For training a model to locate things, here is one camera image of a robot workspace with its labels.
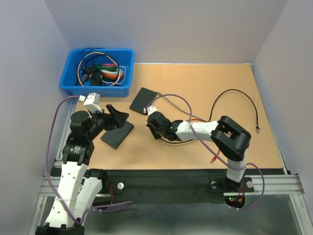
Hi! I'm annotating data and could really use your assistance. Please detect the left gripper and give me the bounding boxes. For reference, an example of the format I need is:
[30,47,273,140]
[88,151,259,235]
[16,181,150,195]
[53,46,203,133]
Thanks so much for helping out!
[87,104,129,140]

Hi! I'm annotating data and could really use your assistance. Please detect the black network switch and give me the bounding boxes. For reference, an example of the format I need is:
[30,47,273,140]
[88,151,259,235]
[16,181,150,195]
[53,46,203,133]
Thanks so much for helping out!
[130,87,157,115]
[100,121,134,149]

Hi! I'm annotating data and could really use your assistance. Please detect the red ethernet cable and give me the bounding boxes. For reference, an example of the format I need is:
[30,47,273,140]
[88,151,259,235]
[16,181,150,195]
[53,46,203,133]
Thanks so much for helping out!
[188,118,223,164]

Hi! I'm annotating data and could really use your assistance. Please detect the black ethernet cable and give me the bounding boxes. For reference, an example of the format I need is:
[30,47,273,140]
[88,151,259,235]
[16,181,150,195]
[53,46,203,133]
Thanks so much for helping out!
[157,89,261,146]

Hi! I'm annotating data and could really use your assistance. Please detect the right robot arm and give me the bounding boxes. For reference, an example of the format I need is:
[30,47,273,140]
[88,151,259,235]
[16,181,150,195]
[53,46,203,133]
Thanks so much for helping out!
[145,106,251,191]

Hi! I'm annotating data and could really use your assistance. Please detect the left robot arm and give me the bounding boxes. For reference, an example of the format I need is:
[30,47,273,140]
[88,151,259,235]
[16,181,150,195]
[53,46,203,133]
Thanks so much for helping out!
[35,104,129,235]

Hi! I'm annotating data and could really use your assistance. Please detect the blue plastic bin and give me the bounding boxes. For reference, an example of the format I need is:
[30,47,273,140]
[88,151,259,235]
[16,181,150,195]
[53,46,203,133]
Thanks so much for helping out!
[59,48,135,97]

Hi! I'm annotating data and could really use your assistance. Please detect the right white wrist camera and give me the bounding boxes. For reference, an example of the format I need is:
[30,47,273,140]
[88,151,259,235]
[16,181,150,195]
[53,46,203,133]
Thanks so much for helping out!
[144,105,157,116]

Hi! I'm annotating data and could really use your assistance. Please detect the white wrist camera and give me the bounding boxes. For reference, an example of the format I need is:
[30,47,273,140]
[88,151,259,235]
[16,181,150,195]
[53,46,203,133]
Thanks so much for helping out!
[144,105,157,116]
[83,93,102,113]

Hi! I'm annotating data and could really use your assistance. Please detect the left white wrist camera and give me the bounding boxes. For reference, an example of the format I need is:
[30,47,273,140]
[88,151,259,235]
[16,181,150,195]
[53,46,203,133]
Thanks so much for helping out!
[83,93,102,113]

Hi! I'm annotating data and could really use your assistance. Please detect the tangled cables in bin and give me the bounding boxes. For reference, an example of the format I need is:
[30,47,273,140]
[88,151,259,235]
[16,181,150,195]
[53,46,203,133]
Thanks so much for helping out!
[75,47,129,87]

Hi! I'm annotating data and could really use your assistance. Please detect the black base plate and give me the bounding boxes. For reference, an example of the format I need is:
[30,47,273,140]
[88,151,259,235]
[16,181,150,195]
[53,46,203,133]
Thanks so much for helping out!
[93,169,254,206]

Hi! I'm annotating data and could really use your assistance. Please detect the aluminium frame rail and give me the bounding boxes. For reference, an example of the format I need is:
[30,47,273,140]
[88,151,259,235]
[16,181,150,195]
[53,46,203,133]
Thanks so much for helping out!
[39,97,306,196]

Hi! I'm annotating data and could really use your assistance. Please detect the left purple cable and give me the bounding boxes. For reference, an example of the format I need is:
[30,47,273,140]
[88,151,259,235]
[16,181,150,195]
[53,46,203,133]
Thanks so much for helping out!
[45,94,134,226]

